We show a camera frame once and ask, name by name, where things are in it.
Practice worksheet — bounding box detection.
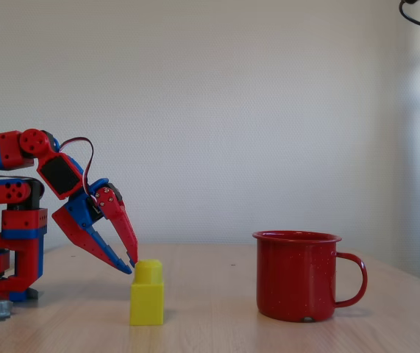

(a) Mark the yellow-green toy block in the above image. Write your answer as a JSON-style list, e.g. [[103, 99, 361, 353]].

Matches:
[[129, 258, 165, 327]]

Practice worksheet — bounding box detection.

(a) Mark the red enamel mug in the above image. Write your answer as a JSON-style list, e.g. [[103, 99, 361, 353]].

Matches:
[[252, 230, 369, 324]]

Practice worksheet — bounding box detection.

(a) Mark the red black gripper servo cable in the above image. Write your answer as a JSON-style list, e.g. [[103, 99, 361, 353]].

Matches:
[[58, 136, 96, 196]]

